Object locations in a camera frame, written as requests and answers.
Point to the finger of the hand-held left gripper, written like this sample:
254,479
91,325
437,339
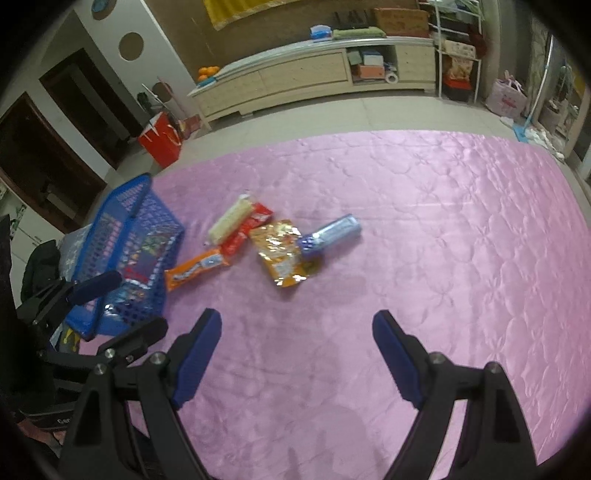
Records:
99,281
134,339

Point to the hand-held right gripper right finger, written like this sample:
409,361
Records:
397,360

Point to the orange snack bar packet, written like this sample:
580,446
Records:
194,267

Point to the round wall disc blue centre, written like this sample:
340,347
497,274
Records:
101,5

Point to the white metal rack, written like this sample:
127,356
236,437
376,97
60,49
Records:
480,69

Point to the boxes in cabinet shelf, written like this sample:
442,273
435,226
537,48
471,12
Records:
367,64

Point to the white paper roll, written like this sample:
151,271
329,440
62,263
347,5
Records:
391,76

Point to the red snack packet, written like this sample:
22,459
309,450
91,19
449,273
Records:
258,214

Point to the person's left hand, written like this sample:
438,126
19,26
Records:
39,434

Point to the pink quilted tablecloth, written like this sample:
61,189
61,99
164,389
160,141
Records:
461,254

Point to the blue fruit plate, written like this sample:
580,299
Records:
206,81

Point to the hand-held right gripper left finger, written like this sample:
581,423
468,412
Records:
196,360

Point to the pink bag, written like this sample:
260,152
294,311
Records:
505,98

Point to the black clothing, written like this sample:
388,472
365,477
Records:
39,267

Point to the red paper bag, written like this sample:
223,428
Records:
159,141

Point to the chair with grey cover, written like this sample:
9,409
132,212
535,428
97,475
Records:
76,249

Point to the arched wooden mirror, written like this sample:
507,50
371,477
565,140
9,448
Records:
561,83

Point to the blue plastic basket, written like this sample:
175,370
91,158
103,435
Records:
115,217

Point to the round brown wall disc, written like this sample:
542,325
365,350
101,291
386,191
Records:
130,46

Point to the blue tissue box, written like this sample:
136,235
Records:
321,33

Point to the white cabinet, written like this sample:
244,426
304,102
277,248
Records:
27,235

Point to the dark wooden door frame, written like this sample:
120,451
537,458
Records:
60,87
18,184

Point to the orange gold snack pouch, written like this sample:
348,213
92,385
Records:
281,254

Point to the beige television cabinet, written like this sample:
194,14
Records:
286,76

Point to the cream yellow snack packet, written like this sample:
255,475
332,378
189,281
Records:
228,221

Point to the blue silver snack packet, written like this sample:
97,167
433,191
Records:
334,233

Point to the green folded cloth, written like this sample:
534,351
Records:
358,33

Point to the black router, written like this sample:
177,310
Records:
351,19

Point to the yellow cloth cover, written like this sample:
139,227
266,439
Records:
240,11

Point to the pile of oranges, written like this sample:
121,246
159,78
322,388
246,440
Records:
208,71

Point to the red snack can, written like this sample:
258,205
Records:
138,271

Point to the brown cardboard box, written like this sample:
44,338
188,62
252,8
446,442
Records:
400,22

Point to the red gift box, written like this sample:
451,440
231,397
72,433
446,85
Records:
457,76

